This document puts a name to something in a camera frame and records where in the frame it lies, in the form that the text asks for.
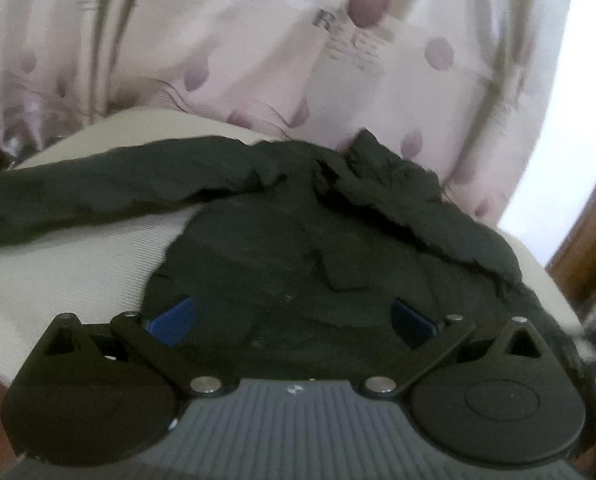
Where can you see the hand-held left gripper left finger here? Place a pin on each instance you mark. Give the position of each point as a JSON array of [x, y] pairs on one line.
[[174, 324]]

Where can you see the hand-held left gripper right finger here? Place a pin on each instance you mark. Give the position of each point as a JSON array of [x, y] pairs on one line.
[[411, 324]]

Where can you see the black jacket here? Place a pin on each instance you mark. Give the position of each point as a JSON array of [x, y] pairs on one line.
[[278, 240]]

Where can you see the cream bed sheet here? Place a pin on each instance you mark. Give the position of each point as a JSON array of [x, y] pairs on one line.
[[53, 280]]

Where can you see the pink printed blanket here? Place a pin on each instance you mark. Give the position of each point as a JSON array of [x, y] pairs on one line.
[[228, 60]]

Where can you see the wooden bed frame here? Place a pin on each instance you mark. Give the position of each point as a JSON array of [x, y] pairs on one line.
[[592, 240]]

